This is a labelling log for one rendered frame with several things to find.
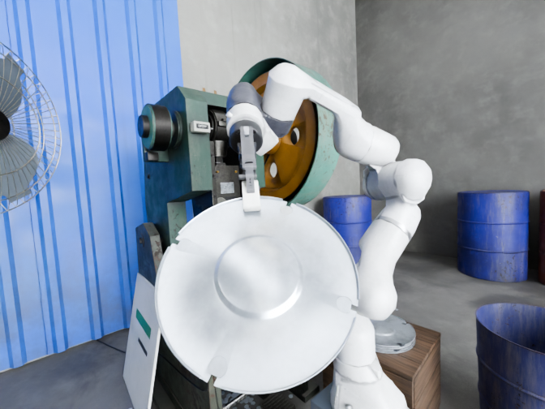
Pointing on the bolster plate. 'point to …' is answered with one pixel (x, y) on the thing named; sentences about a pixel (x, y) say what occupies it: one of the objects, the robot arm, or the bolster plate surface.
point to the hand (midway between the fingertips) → (251, 197)
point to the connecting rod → (219, 134)
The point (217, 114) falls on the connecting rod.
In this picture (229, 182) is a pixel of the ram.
